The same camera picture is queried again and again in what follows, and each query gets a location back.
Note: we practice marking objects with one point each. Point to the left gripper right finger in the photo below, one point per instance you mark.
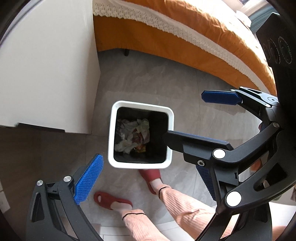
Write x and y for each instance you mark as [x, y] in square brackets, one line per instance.
[206, 177]

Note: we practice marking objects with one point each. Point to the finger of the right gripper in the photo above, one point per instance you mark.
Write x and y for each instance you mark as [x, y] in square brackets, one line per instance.
[222, 97]
[219, 155]

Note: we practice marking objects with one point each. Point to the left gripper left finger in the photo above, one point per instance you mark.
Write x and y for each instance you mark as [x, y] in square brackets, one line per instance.
[54, 212]

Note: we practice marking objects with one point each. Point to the white square trash bin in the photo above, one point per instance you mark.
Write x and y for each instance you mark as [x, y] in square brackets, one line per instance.
[161, 119]

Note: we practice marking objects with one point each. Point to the right pink trouser leg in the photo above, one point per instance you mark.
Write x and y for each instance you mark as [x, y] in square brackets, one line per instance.
[189, 213]

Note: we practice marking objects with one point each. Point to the left red slipper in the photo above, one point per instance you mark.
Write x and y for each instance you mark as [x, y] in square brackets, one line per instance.
[106, 200]

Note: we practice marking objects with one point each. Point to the red slipper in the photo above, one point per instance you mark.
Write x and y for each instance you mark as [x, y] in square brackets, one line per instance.
[152, 178]
[106, 200]

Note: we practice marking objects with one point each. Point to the right red slipper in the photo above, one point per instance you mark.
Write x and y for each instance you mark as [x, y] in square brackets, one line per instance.
[152, 178]

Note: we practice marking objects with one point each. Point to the orange bed blanket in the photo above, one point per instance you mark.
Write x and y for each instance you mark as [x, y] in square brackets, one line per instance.
[206, 35]

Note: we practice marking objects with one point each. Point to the crumpled cream paper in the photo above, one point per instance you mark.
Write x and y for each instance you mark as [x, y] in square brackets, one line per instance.
[131, 136]

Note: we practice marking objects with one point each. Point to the white drawer cabinet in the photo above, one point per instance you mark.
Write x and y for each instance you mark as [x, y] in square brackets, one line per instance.
[49, 66]

